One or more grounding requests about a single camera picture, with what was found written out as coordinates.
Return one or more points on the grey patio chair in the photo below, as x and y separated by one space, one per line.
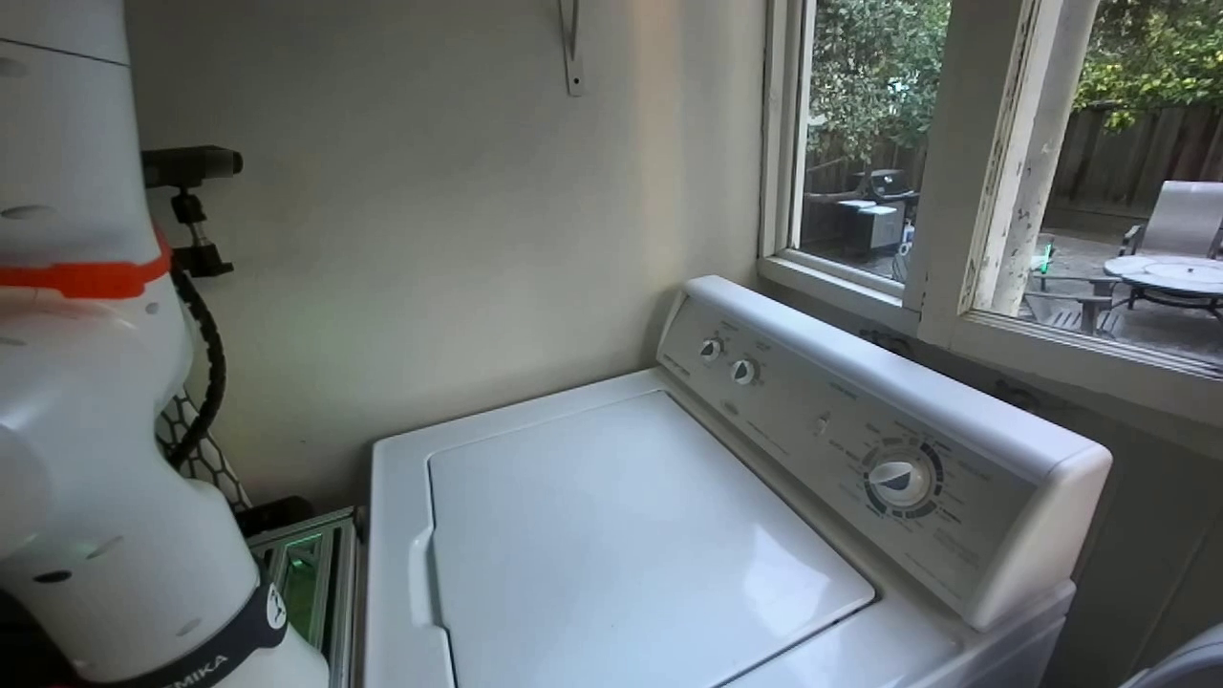
1183 224

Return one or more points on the white casement window sash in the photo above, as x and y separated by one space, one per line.
1003 112

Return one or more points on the small left washer knob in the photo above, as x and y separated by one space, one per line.
708 349

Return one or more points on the black outdoor grill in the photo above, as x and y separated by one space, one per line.
862 219

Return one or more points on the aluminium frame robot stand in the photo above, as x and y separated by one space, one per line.
317 571

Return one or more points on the small washer knob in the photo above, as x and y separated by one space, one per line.
708 349
744 372

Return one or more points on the large washer dial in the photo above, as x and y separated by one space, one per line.
904 478

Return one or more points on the white top-load washing machine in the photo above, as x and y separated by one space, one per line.
670 529

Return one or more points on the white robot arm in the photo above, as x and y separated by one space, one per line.
134 571

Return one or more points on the round patio table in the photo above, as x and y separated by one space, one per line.
1178 279

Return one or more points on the black camera on mount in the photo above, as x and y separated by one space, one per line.
185 168

